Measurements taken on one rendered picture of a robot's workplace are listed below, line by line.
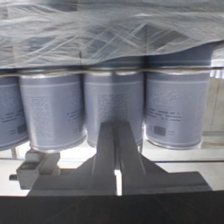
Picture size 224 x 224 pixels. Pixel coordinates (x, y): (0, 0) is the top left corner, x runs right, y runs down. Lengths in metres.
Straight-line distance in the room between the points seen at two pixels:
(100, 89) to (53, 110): 0.05
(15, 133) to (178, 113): 0.17
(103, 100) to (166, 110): 0.06
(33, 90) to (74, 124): 0.05
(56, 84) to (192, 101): 0.13
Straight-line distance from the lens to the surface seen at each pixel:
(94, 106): 0.16
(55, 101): 0.16
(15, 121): 0.21
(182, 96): 0.16
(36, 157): 0.38
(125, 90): 0.15
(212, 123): 3.55
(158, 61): 0.17
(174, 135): 0.18
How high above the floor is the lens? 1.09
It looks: 16 degrees up
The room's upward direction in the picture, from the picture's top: 180 degrees counter-clockwise
